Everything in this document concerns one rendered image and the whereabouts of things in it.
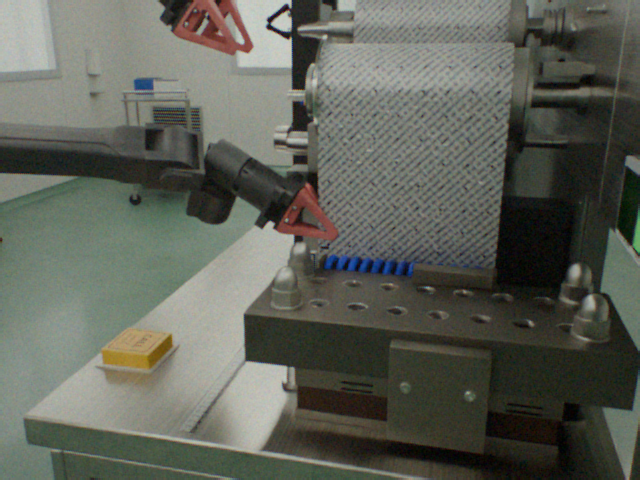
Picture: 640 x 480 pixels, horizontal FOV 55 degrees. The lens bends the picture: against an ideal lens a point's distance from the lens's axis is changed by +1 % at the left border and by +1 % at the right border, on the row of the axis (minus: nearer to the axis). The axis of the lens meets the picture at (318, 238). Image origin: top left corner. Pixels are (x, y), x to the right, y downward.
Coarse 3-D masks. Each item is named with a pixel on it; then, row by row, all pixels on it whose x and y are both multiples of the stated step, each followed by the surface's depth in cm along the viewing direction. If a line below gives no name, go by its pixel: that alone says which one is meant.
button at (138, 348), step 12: (120, 336) 85; (132, 336) 85; (144, 336) 85; (156, 336) 85; (168, 336) 86; (108, 348) 82; (120, 348) 82; (132, 348) 82; (144, 348) 82; (156, 348) 82; (168, 348) 86; (108, 360) 82; (120, 360) 81; (132, 360) 81; (144, 360) 80; (156, 360) 83
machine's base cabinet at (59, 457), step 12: (60, 456) 72; (72, 456) 71; (84, 456) 71; (96, 456) 71; (60, 468) 72; (72, 468) 72; (84, 468) 72; (96, 468) 71; (108, 468) 71; (120, 468) 70; (132, 468) 70; (144, 468) 69; (156, 468) 69; (168, 468) 69
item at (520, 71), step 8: (520, 48) 76; (520, 56) 74; (520, 64) 73; (520, 72) 73; (520, 80) 73; (512, 88) 73; (520, 88) 73; (512, 96) 73; (520, 96) 73; (512, 104) 73; (520, 104) 73; (512, 112) 74; (520, 112) 74; (512, 120) 74; (520, 120) 74; (512, 128) 75; (520, 128) 75; (512, 136) 77
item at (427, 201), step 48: (336, 144) 79; (384, 144) 78; (432, 144) 76; (480, 144) 75; (336, 192) 81; (384, 192) 80; (432, 192) 78; (480, 192) 77; (336, 240) 83; (384, 240) 82; (432, 240) 80; (480, 240) 79
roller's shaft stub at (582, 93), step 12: (540, 84) 77; (552, 84) 76; (564, 84) 76; (576, 84) 76; (588, 84) 75; (540, 96) 76; (552, 96) 76; (564, 96) 76; (576, 96) 75; (588, 96) 74; (576, 108) 76
